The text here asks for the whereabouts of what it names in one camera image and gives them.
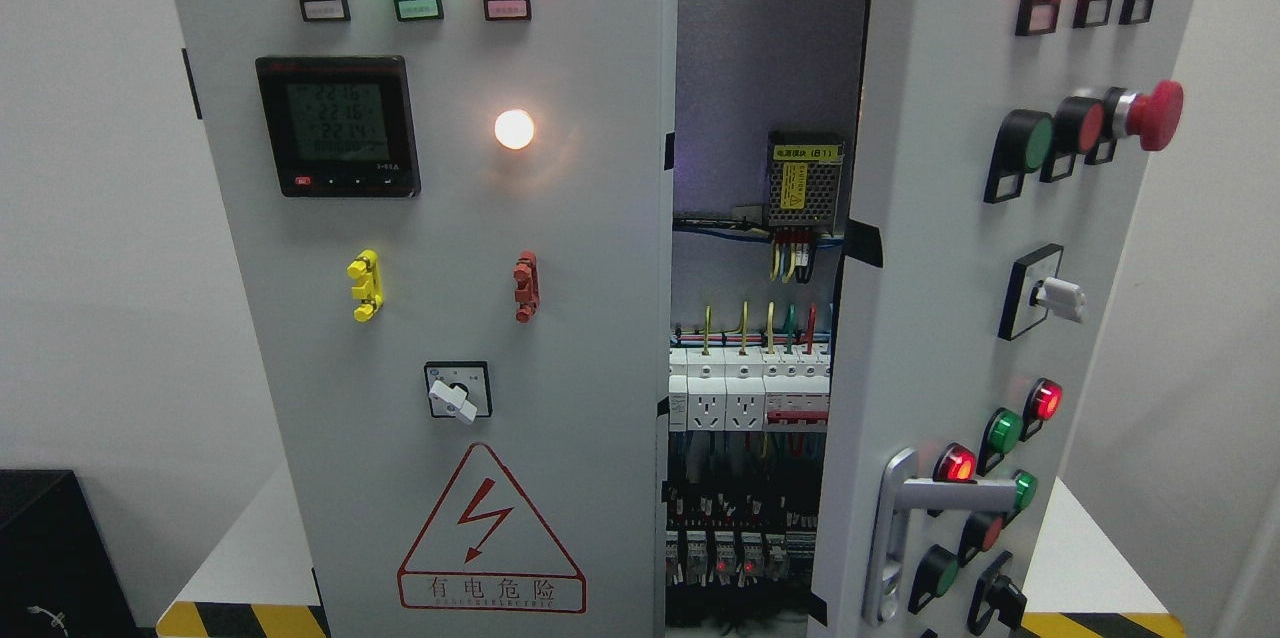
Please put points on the grey cabinet door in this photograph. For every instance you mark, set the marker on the grey cabinet door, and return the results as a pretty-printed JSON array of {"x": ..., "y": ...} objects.
[
  {"x": 575, "y": 392},
  {"x": 980, "y": 139}
]

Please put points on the red terminal connector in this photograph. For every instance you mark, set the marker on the red terminal connector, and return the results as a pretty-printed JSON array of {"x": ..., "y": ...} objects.
[{"x": 527, "y": 291}]

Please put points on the white socket breaker row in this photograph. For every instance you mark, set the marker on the white socket breaker row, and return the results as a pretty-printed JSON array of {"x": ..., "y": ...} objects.
[{"x": 787, "y": 390}]

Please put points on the white glowing indicator lamp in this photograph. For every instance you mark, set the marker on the white glowing indicator lamp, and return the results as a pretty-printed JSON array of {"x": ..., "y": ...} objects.
[{"x": 514, "y": 129}]

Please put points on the metal mesh power supply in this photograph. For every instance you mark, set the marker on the metal mesh power supply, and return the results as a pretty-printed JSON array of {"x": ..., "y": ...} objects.
[{"x": 804, "y": 172}]

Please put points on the yellow terminal connector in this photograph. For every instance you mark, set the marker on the yellow terminal connector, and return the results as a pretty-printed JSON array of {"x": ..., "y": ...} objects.
[{"x": 366, "y": 288}]

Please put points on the lower relay terminal row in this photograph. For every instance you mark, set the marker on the lower relay terminal row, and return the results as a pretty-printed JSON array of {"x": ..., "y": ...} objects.
[{"x": 718, "y": 538}]

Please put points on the red electric hazard sticker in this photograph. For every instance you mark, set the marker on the red electric hazard sticker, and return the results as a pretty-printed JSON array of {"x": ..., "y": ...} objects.
[{"x": 486, "y": 547}]

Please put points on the black digital power meter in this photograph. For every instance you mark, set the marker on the black digital power meter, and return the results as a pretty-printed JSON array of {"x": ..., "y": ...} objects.
[{"x": 340, "y": 127}]

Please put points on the red emergency stop button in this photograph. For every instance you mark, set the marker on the red emergency stop button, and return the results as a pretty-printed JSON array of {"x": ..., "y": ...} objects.
[{"x": 1152, "y": 116}]

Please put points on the black box at left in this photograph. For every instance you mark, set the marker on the black box at left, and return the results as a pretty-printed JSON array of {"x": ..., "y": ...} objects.
[{"x": 56, "y": 577}]

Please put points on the white rotary selector switch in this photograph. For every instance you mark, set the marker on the white rotary selector switch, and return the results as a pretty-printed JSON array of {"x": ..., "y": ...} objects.
[{"x": 459, "y": 390}]

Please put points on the silver door handle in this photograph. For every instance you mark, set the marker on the silver door handle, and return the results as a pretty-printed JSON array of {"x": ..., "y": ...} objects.
[{"x": 902, "y": 492}]

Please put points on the right door rotary switch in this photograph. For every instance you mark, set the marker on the right door rotary switch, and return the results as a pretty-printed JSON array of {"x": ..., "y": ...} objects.
[{"x": 1035, "y": 291}]

